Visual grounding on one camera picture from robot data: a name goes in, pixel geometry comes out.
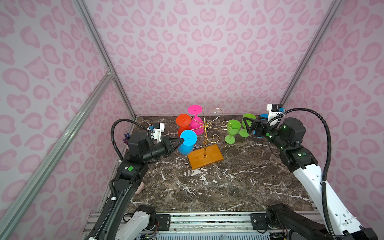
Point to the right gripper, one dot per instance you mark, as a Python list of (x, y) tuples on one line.
[(263, 126)]

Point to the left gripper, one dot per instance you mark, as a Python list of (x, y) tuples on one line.
[(168, 144)]

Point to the green wine glass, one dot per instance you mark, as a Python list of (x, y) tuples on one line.
[(249, 119), (233, 127)]

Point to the green wine glass front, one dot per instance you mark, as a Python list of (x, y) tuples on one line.
[(233, 127)]

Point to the blue wine glass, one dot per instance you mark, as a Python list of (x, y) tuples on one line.
[(263, 118), (190, 138)]

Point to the blue wine glass front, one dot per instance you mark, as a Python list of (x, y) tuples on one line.
[(263, 118)]

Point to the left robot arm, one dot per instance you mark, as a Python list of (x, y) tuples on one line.
[(142, 150)]

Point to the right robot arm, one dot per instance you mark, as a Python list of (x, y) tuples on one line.
[(339, 223)]

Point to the red wine glass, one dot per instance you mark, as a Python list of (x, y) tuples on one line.
[(183, 121)]

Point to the magenta wine glass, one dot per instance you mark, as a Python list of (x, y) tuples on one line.
[(196, 123)]

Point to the wooden rack base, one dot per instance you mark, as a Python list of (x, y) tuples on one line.
[(205, 156)]

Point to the pink sponge block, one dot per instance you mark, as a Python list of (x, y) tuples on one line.
[(140, 188)]

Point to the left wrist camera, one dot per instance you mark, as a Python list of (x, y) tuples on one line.
[(156, 131)]

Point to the gold wire glass rack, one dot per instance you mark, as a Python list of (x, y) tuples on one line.
[(209, 125)]

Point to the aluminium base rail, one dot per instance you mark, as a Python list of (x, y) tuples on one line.
[(219, 226)]

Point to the diagonal aluminium frame bar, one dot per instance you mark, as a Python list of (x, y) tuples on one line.
[(19, 207)]

